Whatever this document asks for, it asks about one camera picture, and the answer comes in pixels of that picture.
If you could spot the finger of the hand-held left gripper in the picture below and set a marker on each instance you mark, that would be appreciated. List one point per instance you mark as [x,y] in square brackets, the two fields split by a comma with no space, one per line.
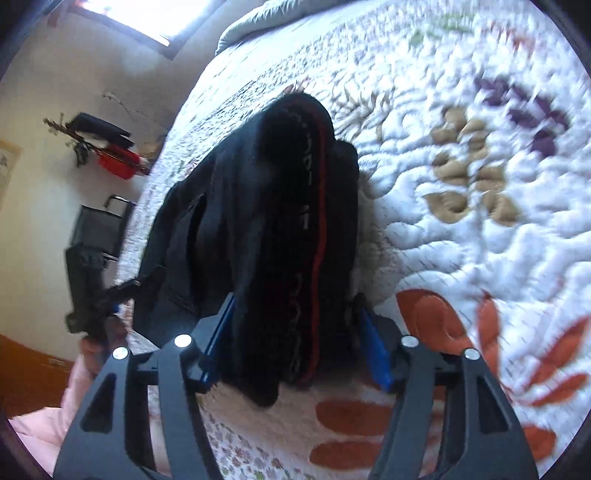
[116,308]
[122,287]

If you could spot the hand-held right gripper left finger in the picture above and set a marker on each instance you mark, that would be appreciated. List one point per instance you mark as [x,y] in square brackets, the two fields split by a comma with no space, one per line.
[217,341]

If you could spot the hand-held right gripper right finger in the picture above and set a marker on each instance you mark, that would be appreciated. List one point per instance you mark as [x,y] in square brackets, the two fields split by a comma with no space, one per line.
[376,350]

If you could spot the black pants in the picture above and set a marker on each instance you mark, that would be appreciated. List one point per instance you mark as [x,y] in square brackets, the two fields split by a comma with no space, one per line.
[258,230]

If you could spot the person's left hand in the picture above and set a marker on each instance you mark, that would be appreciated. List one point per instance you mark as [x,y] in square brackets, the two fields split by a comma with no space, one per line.
[115,334]

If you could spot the black mesh office chair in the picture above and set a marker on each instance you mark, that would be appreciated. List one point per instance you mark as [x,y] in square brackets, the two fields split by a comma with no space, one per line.
[97,228]

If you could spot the wooden cabinet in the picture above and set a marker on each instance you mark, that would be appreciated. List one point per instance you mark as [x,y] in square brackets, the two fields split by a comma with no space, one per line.
[32,374]

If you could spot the red bag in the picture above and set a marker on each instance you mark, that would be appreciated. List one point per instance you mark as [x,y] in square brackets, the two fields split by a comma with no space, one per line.
[117,161]

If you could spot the floral quilted bedspread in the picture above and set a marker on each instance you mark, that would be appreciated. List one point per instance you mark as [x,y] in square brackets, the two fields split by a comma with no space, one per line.
[461,230]

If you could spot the wooden coat rack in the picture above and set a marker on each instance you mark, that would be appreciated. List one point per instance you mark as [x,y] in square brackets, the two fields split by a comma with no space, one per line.
[64,131]

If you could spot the black hanging garment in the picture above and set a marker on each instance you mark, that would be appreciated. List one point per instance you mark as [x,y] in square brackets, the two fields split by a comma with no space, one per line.
[99,125]

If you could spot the dried branch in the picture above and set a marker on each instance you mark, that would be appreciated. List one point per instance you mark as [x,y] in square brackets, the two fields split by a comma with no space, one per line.
[127,107]

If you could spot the window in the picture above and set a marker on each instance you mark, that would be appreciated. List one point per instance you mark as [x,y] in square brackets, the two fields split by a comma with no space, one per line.
[147,16]

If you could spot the grey pillow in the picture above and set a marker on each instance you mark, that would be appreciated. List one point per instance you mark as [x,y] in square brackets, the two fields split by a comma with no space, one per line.
[244,23]

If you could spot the framed wall picture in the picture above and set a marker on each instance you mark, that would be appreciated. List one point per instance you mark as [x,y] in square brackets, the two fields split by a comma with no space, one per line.
[8,170]

